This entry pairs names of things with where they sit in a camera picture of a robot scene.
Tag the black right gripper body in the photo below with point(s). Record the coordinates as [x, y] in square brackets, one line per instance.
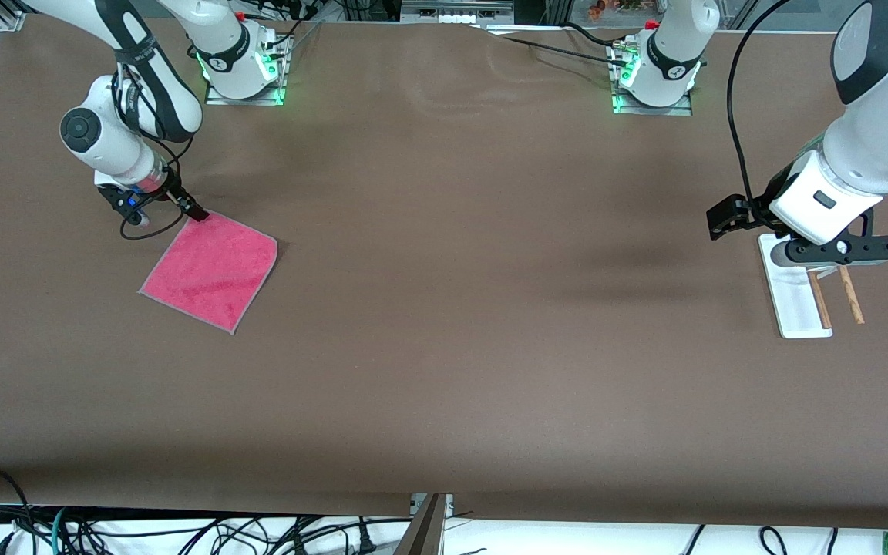
[169, 190]

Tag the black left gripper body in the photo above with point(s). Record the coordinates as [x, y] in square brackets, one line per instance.
[761, 205]

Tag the pink and grey towel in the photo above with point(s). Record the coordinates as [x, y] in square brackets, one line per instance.
[213, 270]

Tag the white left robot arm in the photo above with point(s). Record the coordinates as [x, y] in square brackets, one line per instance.
[868, 146]

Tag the orange colourful background item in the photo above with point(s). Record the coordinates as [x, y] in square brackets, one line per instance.
[598, 9]

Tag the brown table cover sheet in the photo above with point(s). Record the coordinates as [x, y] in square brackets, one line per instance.
[444, 308]

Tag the grey metal connector box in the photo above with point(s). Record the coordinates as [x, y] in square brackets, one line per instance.
[455, 9]

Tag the brown table support beam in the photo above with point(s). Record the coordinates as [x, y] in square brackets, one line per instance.
[425, 532]

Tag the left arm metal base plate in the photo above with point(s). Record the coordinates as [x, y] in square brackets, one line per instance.
[644, 111]

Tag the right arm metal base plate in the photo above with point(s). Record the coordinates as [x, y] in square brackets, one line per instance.
[274, 97]

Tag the aluminium frame corner bracket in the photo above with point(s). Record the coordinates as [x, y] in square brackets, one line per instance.
[11, 21]

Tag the small metal beam bracket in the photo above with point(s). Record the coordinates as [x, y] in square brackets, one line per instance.
[415, 505]

